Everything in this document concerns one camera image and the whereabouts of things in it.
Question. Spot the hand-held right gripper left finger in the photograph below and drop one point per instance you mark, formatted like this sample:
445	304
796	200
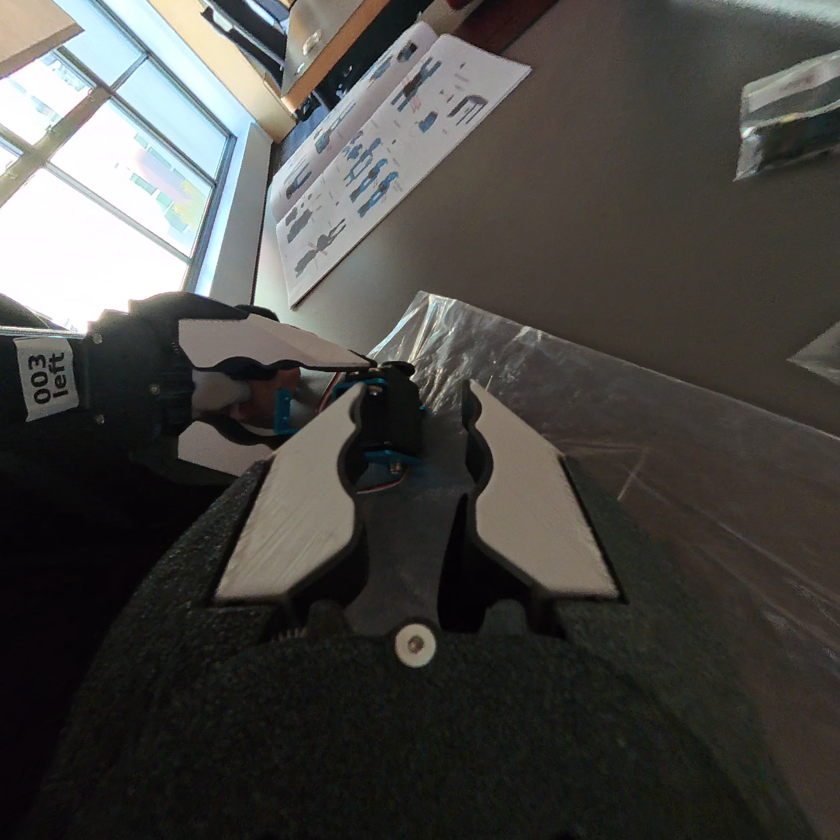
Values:
295	525

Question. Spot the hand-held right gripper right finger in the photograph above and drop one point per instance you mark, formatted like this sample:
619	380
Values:
538	525

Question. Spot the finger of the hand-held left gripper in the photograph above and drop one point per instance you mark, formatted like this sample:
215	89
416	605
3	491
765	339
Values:
262	341
210	446

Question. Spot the blue servo bracket assembly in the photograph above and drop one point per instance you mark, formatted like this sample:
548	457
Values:
394	420

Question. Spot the grey desk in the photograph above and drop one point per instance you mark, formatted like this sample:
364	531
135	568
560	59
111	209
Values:
590	229

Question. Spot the background desk with orange edge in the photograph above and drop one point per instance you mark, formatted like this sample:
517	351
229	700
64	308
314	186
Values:
315	46

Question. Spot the person's left hand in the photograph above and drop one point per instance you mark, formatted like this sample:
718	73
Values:
269	394

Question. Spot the window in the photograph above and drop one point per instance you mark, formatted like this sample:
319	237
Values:
98	229

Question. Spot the large clear plastic bag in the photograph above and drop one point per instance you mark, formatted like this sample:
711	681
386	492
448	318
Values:
689	492

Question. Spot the open instruction booklet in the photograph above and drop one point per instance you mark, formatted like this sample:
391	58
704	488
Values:
426	98

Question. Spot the small bag of black parts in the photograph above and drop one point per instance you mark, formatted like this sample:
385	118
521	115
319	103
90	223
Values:
787	111

